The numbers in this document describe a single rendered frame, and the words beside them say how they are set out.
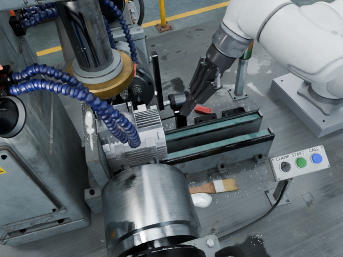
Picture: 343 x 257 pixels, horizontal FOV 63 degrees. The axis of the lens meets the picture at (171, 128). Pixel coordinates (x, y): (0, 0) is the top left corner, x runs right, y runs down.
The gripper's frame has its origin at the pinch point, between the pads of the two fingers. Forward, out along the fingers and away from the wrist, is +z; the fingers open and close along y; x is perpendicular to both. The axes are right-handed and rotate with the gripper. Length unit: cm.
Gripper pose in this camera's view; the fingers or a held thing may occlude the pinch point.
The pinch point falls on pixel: (188, 105)
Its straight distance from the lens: 84.2
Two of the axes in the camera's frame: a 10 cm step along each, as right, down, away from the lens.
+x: 8.7, 1.2, 4.7
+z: -4.2, 6.7, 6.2
